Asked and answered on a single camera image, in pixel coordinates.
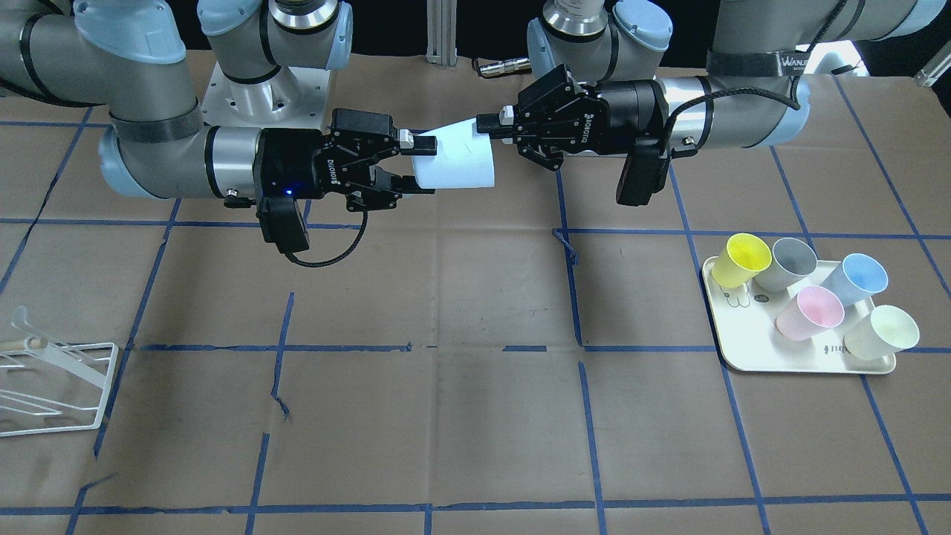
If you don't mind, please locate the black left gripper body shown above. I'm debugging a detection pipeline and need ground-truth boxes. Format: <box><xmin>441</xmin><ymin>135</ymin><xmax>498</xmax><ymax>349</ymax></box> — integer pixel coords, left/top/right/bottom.
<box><xmin>513</xmin><ymin>65</ymin><xmax>668</xmax><ymax>170</ymax></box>

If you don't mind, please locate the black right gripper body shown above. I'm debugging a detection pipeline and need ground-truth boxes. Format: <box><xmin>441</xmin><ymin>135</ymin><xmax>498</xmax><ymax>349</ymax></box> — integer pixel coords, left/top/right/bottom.
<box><xmin>255</xmin><ymin>108</ymin><xmax>401</xmax><ymax>211</ymax></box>

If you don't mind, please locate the light blue plastic cup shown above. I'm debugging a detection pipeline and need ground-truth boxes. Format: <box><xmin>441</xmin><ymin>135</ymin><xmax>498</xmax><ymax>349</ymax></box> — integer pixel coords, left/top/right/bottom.
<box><xmin>413</xmin><ymin>118</ymin><xmax>495</xmax><ymax>189</ymax></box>

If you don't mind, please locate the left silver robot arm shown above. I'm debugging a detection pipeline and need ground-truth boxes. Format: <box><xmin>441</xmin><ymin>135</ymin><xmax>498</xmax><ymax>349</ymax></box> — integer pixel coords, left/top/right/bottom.
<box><xmin>476</xmin><ymin>1</ymin><xmax>945</xmax><ymax>204</ymax></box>

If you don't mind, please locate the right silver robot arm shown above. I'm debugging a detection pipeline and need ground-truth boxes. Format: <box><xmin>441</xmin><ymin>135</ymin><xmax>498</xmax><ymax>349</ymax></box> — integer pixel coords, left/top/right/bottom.
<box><xmin>2</xmin><ymin>1</ymin><xmax>438</xmax><ymax>215</ymax></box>

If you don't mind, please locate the yellow plastic cup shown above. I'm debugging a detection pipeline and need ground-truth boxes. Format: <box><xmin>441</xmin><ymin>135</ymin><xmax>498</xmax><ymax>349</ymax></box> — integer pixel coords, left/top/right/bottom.
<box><xmin>711</xmin><ymin>233</ymin><xmax>773</xmax><ymax>288</ymax></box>

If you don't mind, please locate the grey plastic cup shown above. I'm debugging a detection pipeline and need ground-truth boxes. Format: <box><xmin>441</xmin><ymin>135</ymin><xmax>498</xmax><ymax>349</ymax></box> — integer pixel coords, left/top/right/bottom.
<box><xmin>754</xmin><ymin>237</ymin><xmax>818</xmax><ymax>294</ymax></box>

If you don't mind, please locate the pink plastic cup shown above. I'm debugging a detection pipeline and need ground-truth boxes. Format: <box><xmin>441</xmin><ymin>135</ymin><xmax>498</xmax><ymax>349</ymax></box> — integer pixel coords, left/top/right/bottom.
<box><xmin>775</xmin><ymin>285</ymin><xmax>845</xmax><ymax>341</ymax></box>

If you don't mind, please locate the pale green plastic cup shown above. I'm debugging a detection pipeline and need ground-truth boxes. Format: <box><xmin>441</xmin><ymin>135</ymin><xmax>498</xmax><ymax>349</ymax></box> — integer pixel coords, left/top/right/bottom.
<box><xmin>843</xmin><ymin>305</ymin><xmax>921</xmax><ymax>361</ymax></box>

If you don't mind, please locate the cream plastic tray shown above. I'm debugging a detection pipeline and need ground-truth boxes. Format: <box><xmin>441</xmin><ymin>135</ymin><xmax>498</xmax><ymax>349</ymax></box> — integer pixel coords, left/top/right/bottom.
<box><xmin>701</xmin><ymin>256</ymin><xmax>896</xmax><ymax>374</ymax></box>

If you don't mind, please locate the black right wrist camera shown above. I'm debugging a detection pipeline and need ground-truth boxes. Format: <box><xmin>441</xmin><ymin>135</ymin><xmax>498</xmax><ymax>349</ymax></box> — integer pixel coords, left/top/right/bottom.
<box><xmin>256</xmin><ymin>195</ymin><xmax>310</xmax><ymax>254</ymax></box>

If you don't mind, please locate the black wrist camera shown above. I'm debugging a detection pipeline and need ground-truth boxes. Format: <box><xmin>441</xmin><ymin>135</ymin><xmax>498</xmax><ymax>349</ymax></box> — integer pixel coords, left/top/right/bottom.
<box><xmin>616</xmin><ymin>137</ymin><xmax>668</xmax><ymax>207</ymax></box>
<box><xmin>256</xmin><ymin>195</ymin><xmax>310</xmax><ymax>254</ymax></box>

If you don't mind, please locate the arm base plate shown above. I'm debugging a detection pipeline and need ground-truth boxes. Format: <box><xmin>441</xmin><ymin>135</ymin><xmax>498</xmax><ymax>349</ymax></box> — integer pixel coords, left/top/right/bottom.
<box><xmin>201</xmin><ymin>65</ymin><xmax>333</xmax><ymax>129</ymax></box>

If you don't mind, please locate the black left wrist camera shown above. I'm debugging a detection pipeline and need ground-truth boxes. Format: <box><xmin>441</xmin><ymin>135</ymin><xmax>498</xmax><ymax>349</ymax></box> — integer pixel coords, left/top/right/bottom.
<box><xmin>616</xmin><ymin>137</ymin><xmax>668</xmax><ymax>207</ymax></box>

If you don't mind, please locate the aluminium frame post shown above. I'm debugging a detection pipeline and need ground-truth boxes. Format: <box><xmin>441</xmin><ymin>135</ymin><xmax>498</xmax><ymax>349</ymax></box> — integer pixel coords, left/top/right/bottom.
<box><xmin>426</xmin><ymin>0</ymin><xmax>458</xmax><ymax>70</ymax></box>

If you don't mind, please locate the white wire cup rack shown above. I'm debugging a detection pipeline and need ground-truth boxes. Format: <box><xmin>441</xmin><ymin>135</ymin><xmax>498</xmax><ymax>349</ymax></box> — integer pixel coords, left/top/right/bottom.
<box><xmin>1</xmin><ymin>305</ymin><xmax>120</xmax><ymax>438</ymax></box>

